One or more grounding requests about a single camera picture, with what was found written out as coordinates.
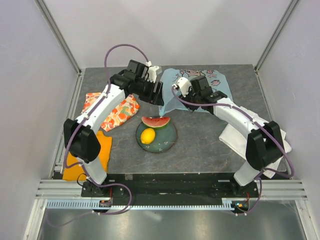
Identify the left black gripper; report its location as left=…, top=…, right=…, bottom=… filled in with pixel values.
left=135, top=77, right=165, bottom=107

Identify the light blue plastic bag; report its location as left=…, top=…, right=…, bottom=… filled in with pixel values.
left=159, top=68, right=233, bottom=116

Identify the fake watermelon slice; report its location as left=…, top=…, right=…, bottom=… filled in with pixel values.
left=141, top=116, right=171, bottom=130

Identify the yellow fake lemon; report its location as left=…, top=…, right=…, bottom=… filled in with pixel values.
left=140, top=128, right=156, bottom=145

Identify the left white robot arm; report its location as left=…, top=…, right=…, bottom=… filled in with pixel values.
left=63, top=60, right=164, bottom=197

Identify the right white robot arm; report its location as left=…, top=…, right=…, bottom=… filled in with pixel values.
left=174, top=75, right=286, bottom=197

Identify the floral orange cloth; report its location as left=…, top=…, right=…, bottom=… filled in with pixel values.
left=81, top=92, right=140, bottom=132

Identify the blue ceramic plate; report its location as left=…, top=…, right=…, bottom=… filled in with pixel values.
left=135, top=119, right=178, bottom=154

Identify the white towel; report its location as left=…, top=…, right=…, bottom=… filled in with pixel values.
left=219, top=106, right=292, bottom=183

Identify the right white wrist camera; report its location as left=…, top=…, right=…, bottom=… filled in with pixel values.
left=172, top=77, right=192, bottom=98

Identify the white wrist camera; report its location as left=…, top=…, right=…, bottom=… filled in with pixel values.
left=172, top=77, right=192, bottom=98
left=145, top=61, right=162, bottom=83

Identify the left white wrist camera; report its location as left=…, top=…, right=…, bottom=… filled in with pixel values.
left=145, top=61, right=162, bottom=83

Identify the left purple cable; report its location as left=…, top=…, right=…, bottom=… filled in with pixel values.
left=44, top=43, right=153, bottom=228

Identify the purple cable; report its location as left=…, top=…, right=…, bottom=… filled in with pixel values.
left=170, top=84, right=296, bottom=217
left=44, top=43, right=153, bottom=228

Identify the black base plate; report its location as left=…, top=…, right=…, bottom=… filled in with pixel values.
left=81, top=172, right=259, bottom=199

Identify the light blue cable duct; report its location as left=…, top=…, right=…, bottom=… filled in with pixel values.
left=46, top=199, right=240, bottom=211

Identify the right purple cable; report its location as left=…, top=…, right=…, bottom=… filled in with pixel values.
left=170, top=84, right=296, bottom=217

